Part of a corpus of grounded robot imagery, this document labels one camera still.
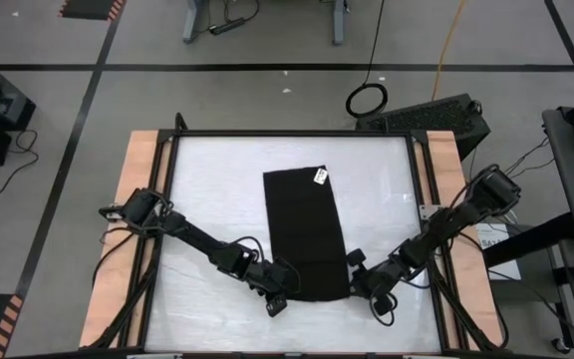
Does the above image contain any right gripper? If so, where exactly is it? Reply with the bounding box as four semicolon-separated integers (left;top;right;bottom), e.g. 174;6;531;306
345;247;409;317

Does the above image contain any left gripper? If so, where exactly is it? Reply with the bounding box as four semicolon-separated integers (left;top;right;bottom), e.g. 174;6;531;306
248;257;301;319

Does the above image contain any black towel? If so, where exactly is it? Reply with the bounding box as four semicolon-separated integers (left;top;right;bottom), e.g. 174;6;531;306
262;165;352;303

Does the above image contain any white paper sheet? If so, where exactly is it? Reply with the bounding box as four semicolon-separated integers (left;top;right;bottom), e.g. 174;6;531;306
475;222;522;281

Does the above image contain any light wooden side board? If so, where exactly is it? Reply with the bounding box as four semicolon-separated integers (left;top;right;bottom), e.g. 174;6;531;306
78;130;161;349
426;130;505;350

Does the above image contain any black desk foot bar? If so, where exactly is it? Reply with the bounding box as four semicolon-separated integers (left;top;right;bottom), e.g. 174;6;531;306
482;211;574;269

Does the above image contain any black computer tower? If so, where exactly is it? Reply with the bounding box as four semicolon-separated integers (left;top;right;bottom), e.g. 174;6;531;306
355;93;492;162

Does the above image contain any black caster wheel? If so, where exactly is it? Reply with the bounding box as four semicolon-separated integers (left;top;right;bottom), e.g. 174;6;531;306
551;337;573;356

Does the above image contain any grey desk leg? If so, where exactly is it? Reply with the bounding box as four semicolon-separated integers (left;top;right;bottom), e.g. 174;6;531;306
331;0;347;47
182;0;207;45

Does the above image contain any black power strip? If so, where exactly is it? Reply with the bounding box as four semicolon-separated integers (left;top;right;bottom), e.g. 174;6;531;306
209;17;247;36

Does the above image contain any black metal table frame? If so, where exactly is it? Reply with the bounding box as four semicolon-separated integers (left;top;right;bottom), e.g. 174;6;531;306
90;128;510;359

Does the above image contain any coiled black cable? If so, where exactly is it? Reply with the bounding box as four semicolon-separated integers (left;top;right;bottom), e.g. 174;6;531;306
345;0;390;120

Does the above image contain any yellow hanging cable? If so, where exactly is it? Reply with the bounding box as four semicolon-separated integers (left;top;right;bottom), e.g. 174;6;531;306
430;0;467;102

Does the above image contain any thin black floor cable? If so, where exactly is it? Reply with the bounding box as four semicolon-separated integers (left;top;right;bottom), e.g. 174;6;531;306
0;129;40;197

